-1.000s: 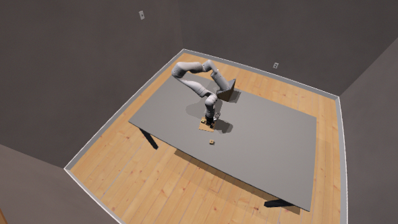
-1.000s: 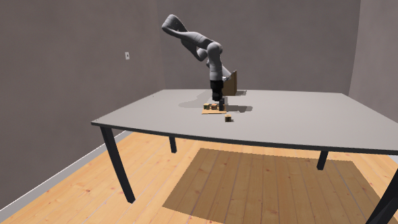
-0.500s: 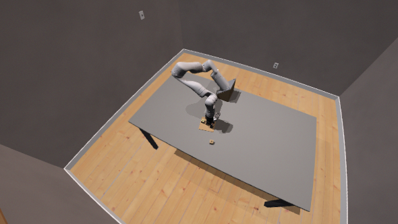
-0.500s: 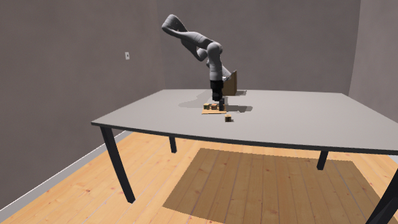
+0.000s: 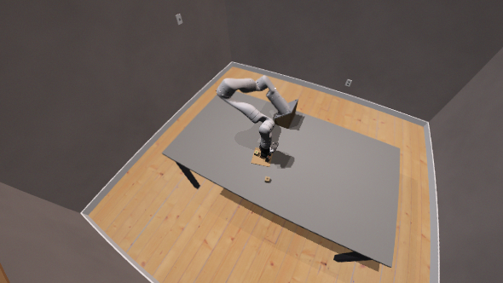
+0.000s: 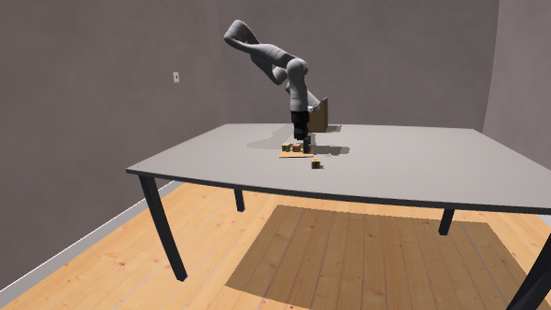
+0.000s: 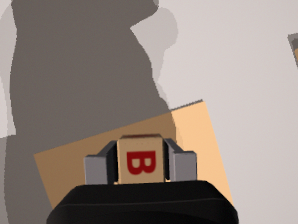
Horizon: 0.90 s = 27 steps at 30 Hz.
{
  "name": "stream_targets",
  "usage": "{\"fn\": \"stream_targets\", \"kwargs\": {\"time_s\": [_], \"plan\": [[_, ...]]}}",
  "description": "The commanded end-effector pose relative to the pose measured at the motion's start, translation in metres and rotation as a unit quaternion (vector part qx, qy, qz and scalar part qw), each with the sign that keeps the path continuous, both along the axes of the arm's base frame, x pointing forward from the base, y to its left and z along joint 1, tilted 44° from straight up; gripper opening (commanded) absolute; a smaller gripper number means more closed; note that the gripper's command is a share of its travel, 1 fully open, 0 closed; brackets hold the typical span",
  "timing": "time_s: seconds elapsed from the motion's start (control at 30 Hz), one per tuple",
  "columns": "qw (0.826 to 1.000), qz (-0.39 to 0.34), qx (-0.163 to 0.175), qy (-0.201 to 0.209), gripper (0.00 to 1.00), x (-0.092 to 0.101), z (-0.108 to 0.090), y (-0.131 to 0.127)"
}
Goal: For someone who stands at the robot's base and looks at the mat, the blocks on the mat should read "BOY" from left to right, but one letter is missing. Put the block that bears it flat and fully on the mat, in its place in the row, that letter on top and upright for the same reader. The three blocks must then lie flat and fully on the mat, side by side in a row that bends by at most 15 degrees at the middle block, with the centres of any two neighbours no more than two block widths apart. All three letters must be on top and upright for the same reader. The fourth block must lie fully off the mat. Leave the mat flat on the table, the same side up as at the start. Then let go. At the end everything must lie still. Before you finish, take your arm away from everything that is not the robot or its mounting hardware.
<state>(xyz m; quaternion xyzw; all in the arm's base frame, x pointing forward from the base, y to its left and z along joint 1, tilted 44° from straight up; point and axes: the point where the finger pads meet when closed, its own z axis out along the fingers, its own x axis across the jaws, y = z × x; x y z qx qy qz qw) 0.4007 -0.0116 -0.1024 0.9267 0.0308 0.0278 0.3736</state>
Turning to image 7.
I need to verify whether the tan square mat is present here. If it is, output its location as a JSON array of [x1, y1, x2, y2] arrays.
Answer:
[[33, 101, 234, 209]]

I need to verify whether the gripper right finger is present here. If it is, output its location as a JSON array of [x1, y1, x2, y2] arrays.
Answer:
[[164, 138, 197, 182]]

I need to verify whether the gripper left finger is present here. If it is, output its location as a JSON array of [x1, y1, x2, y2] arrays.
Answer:
[[84, 140, 119, 185]]

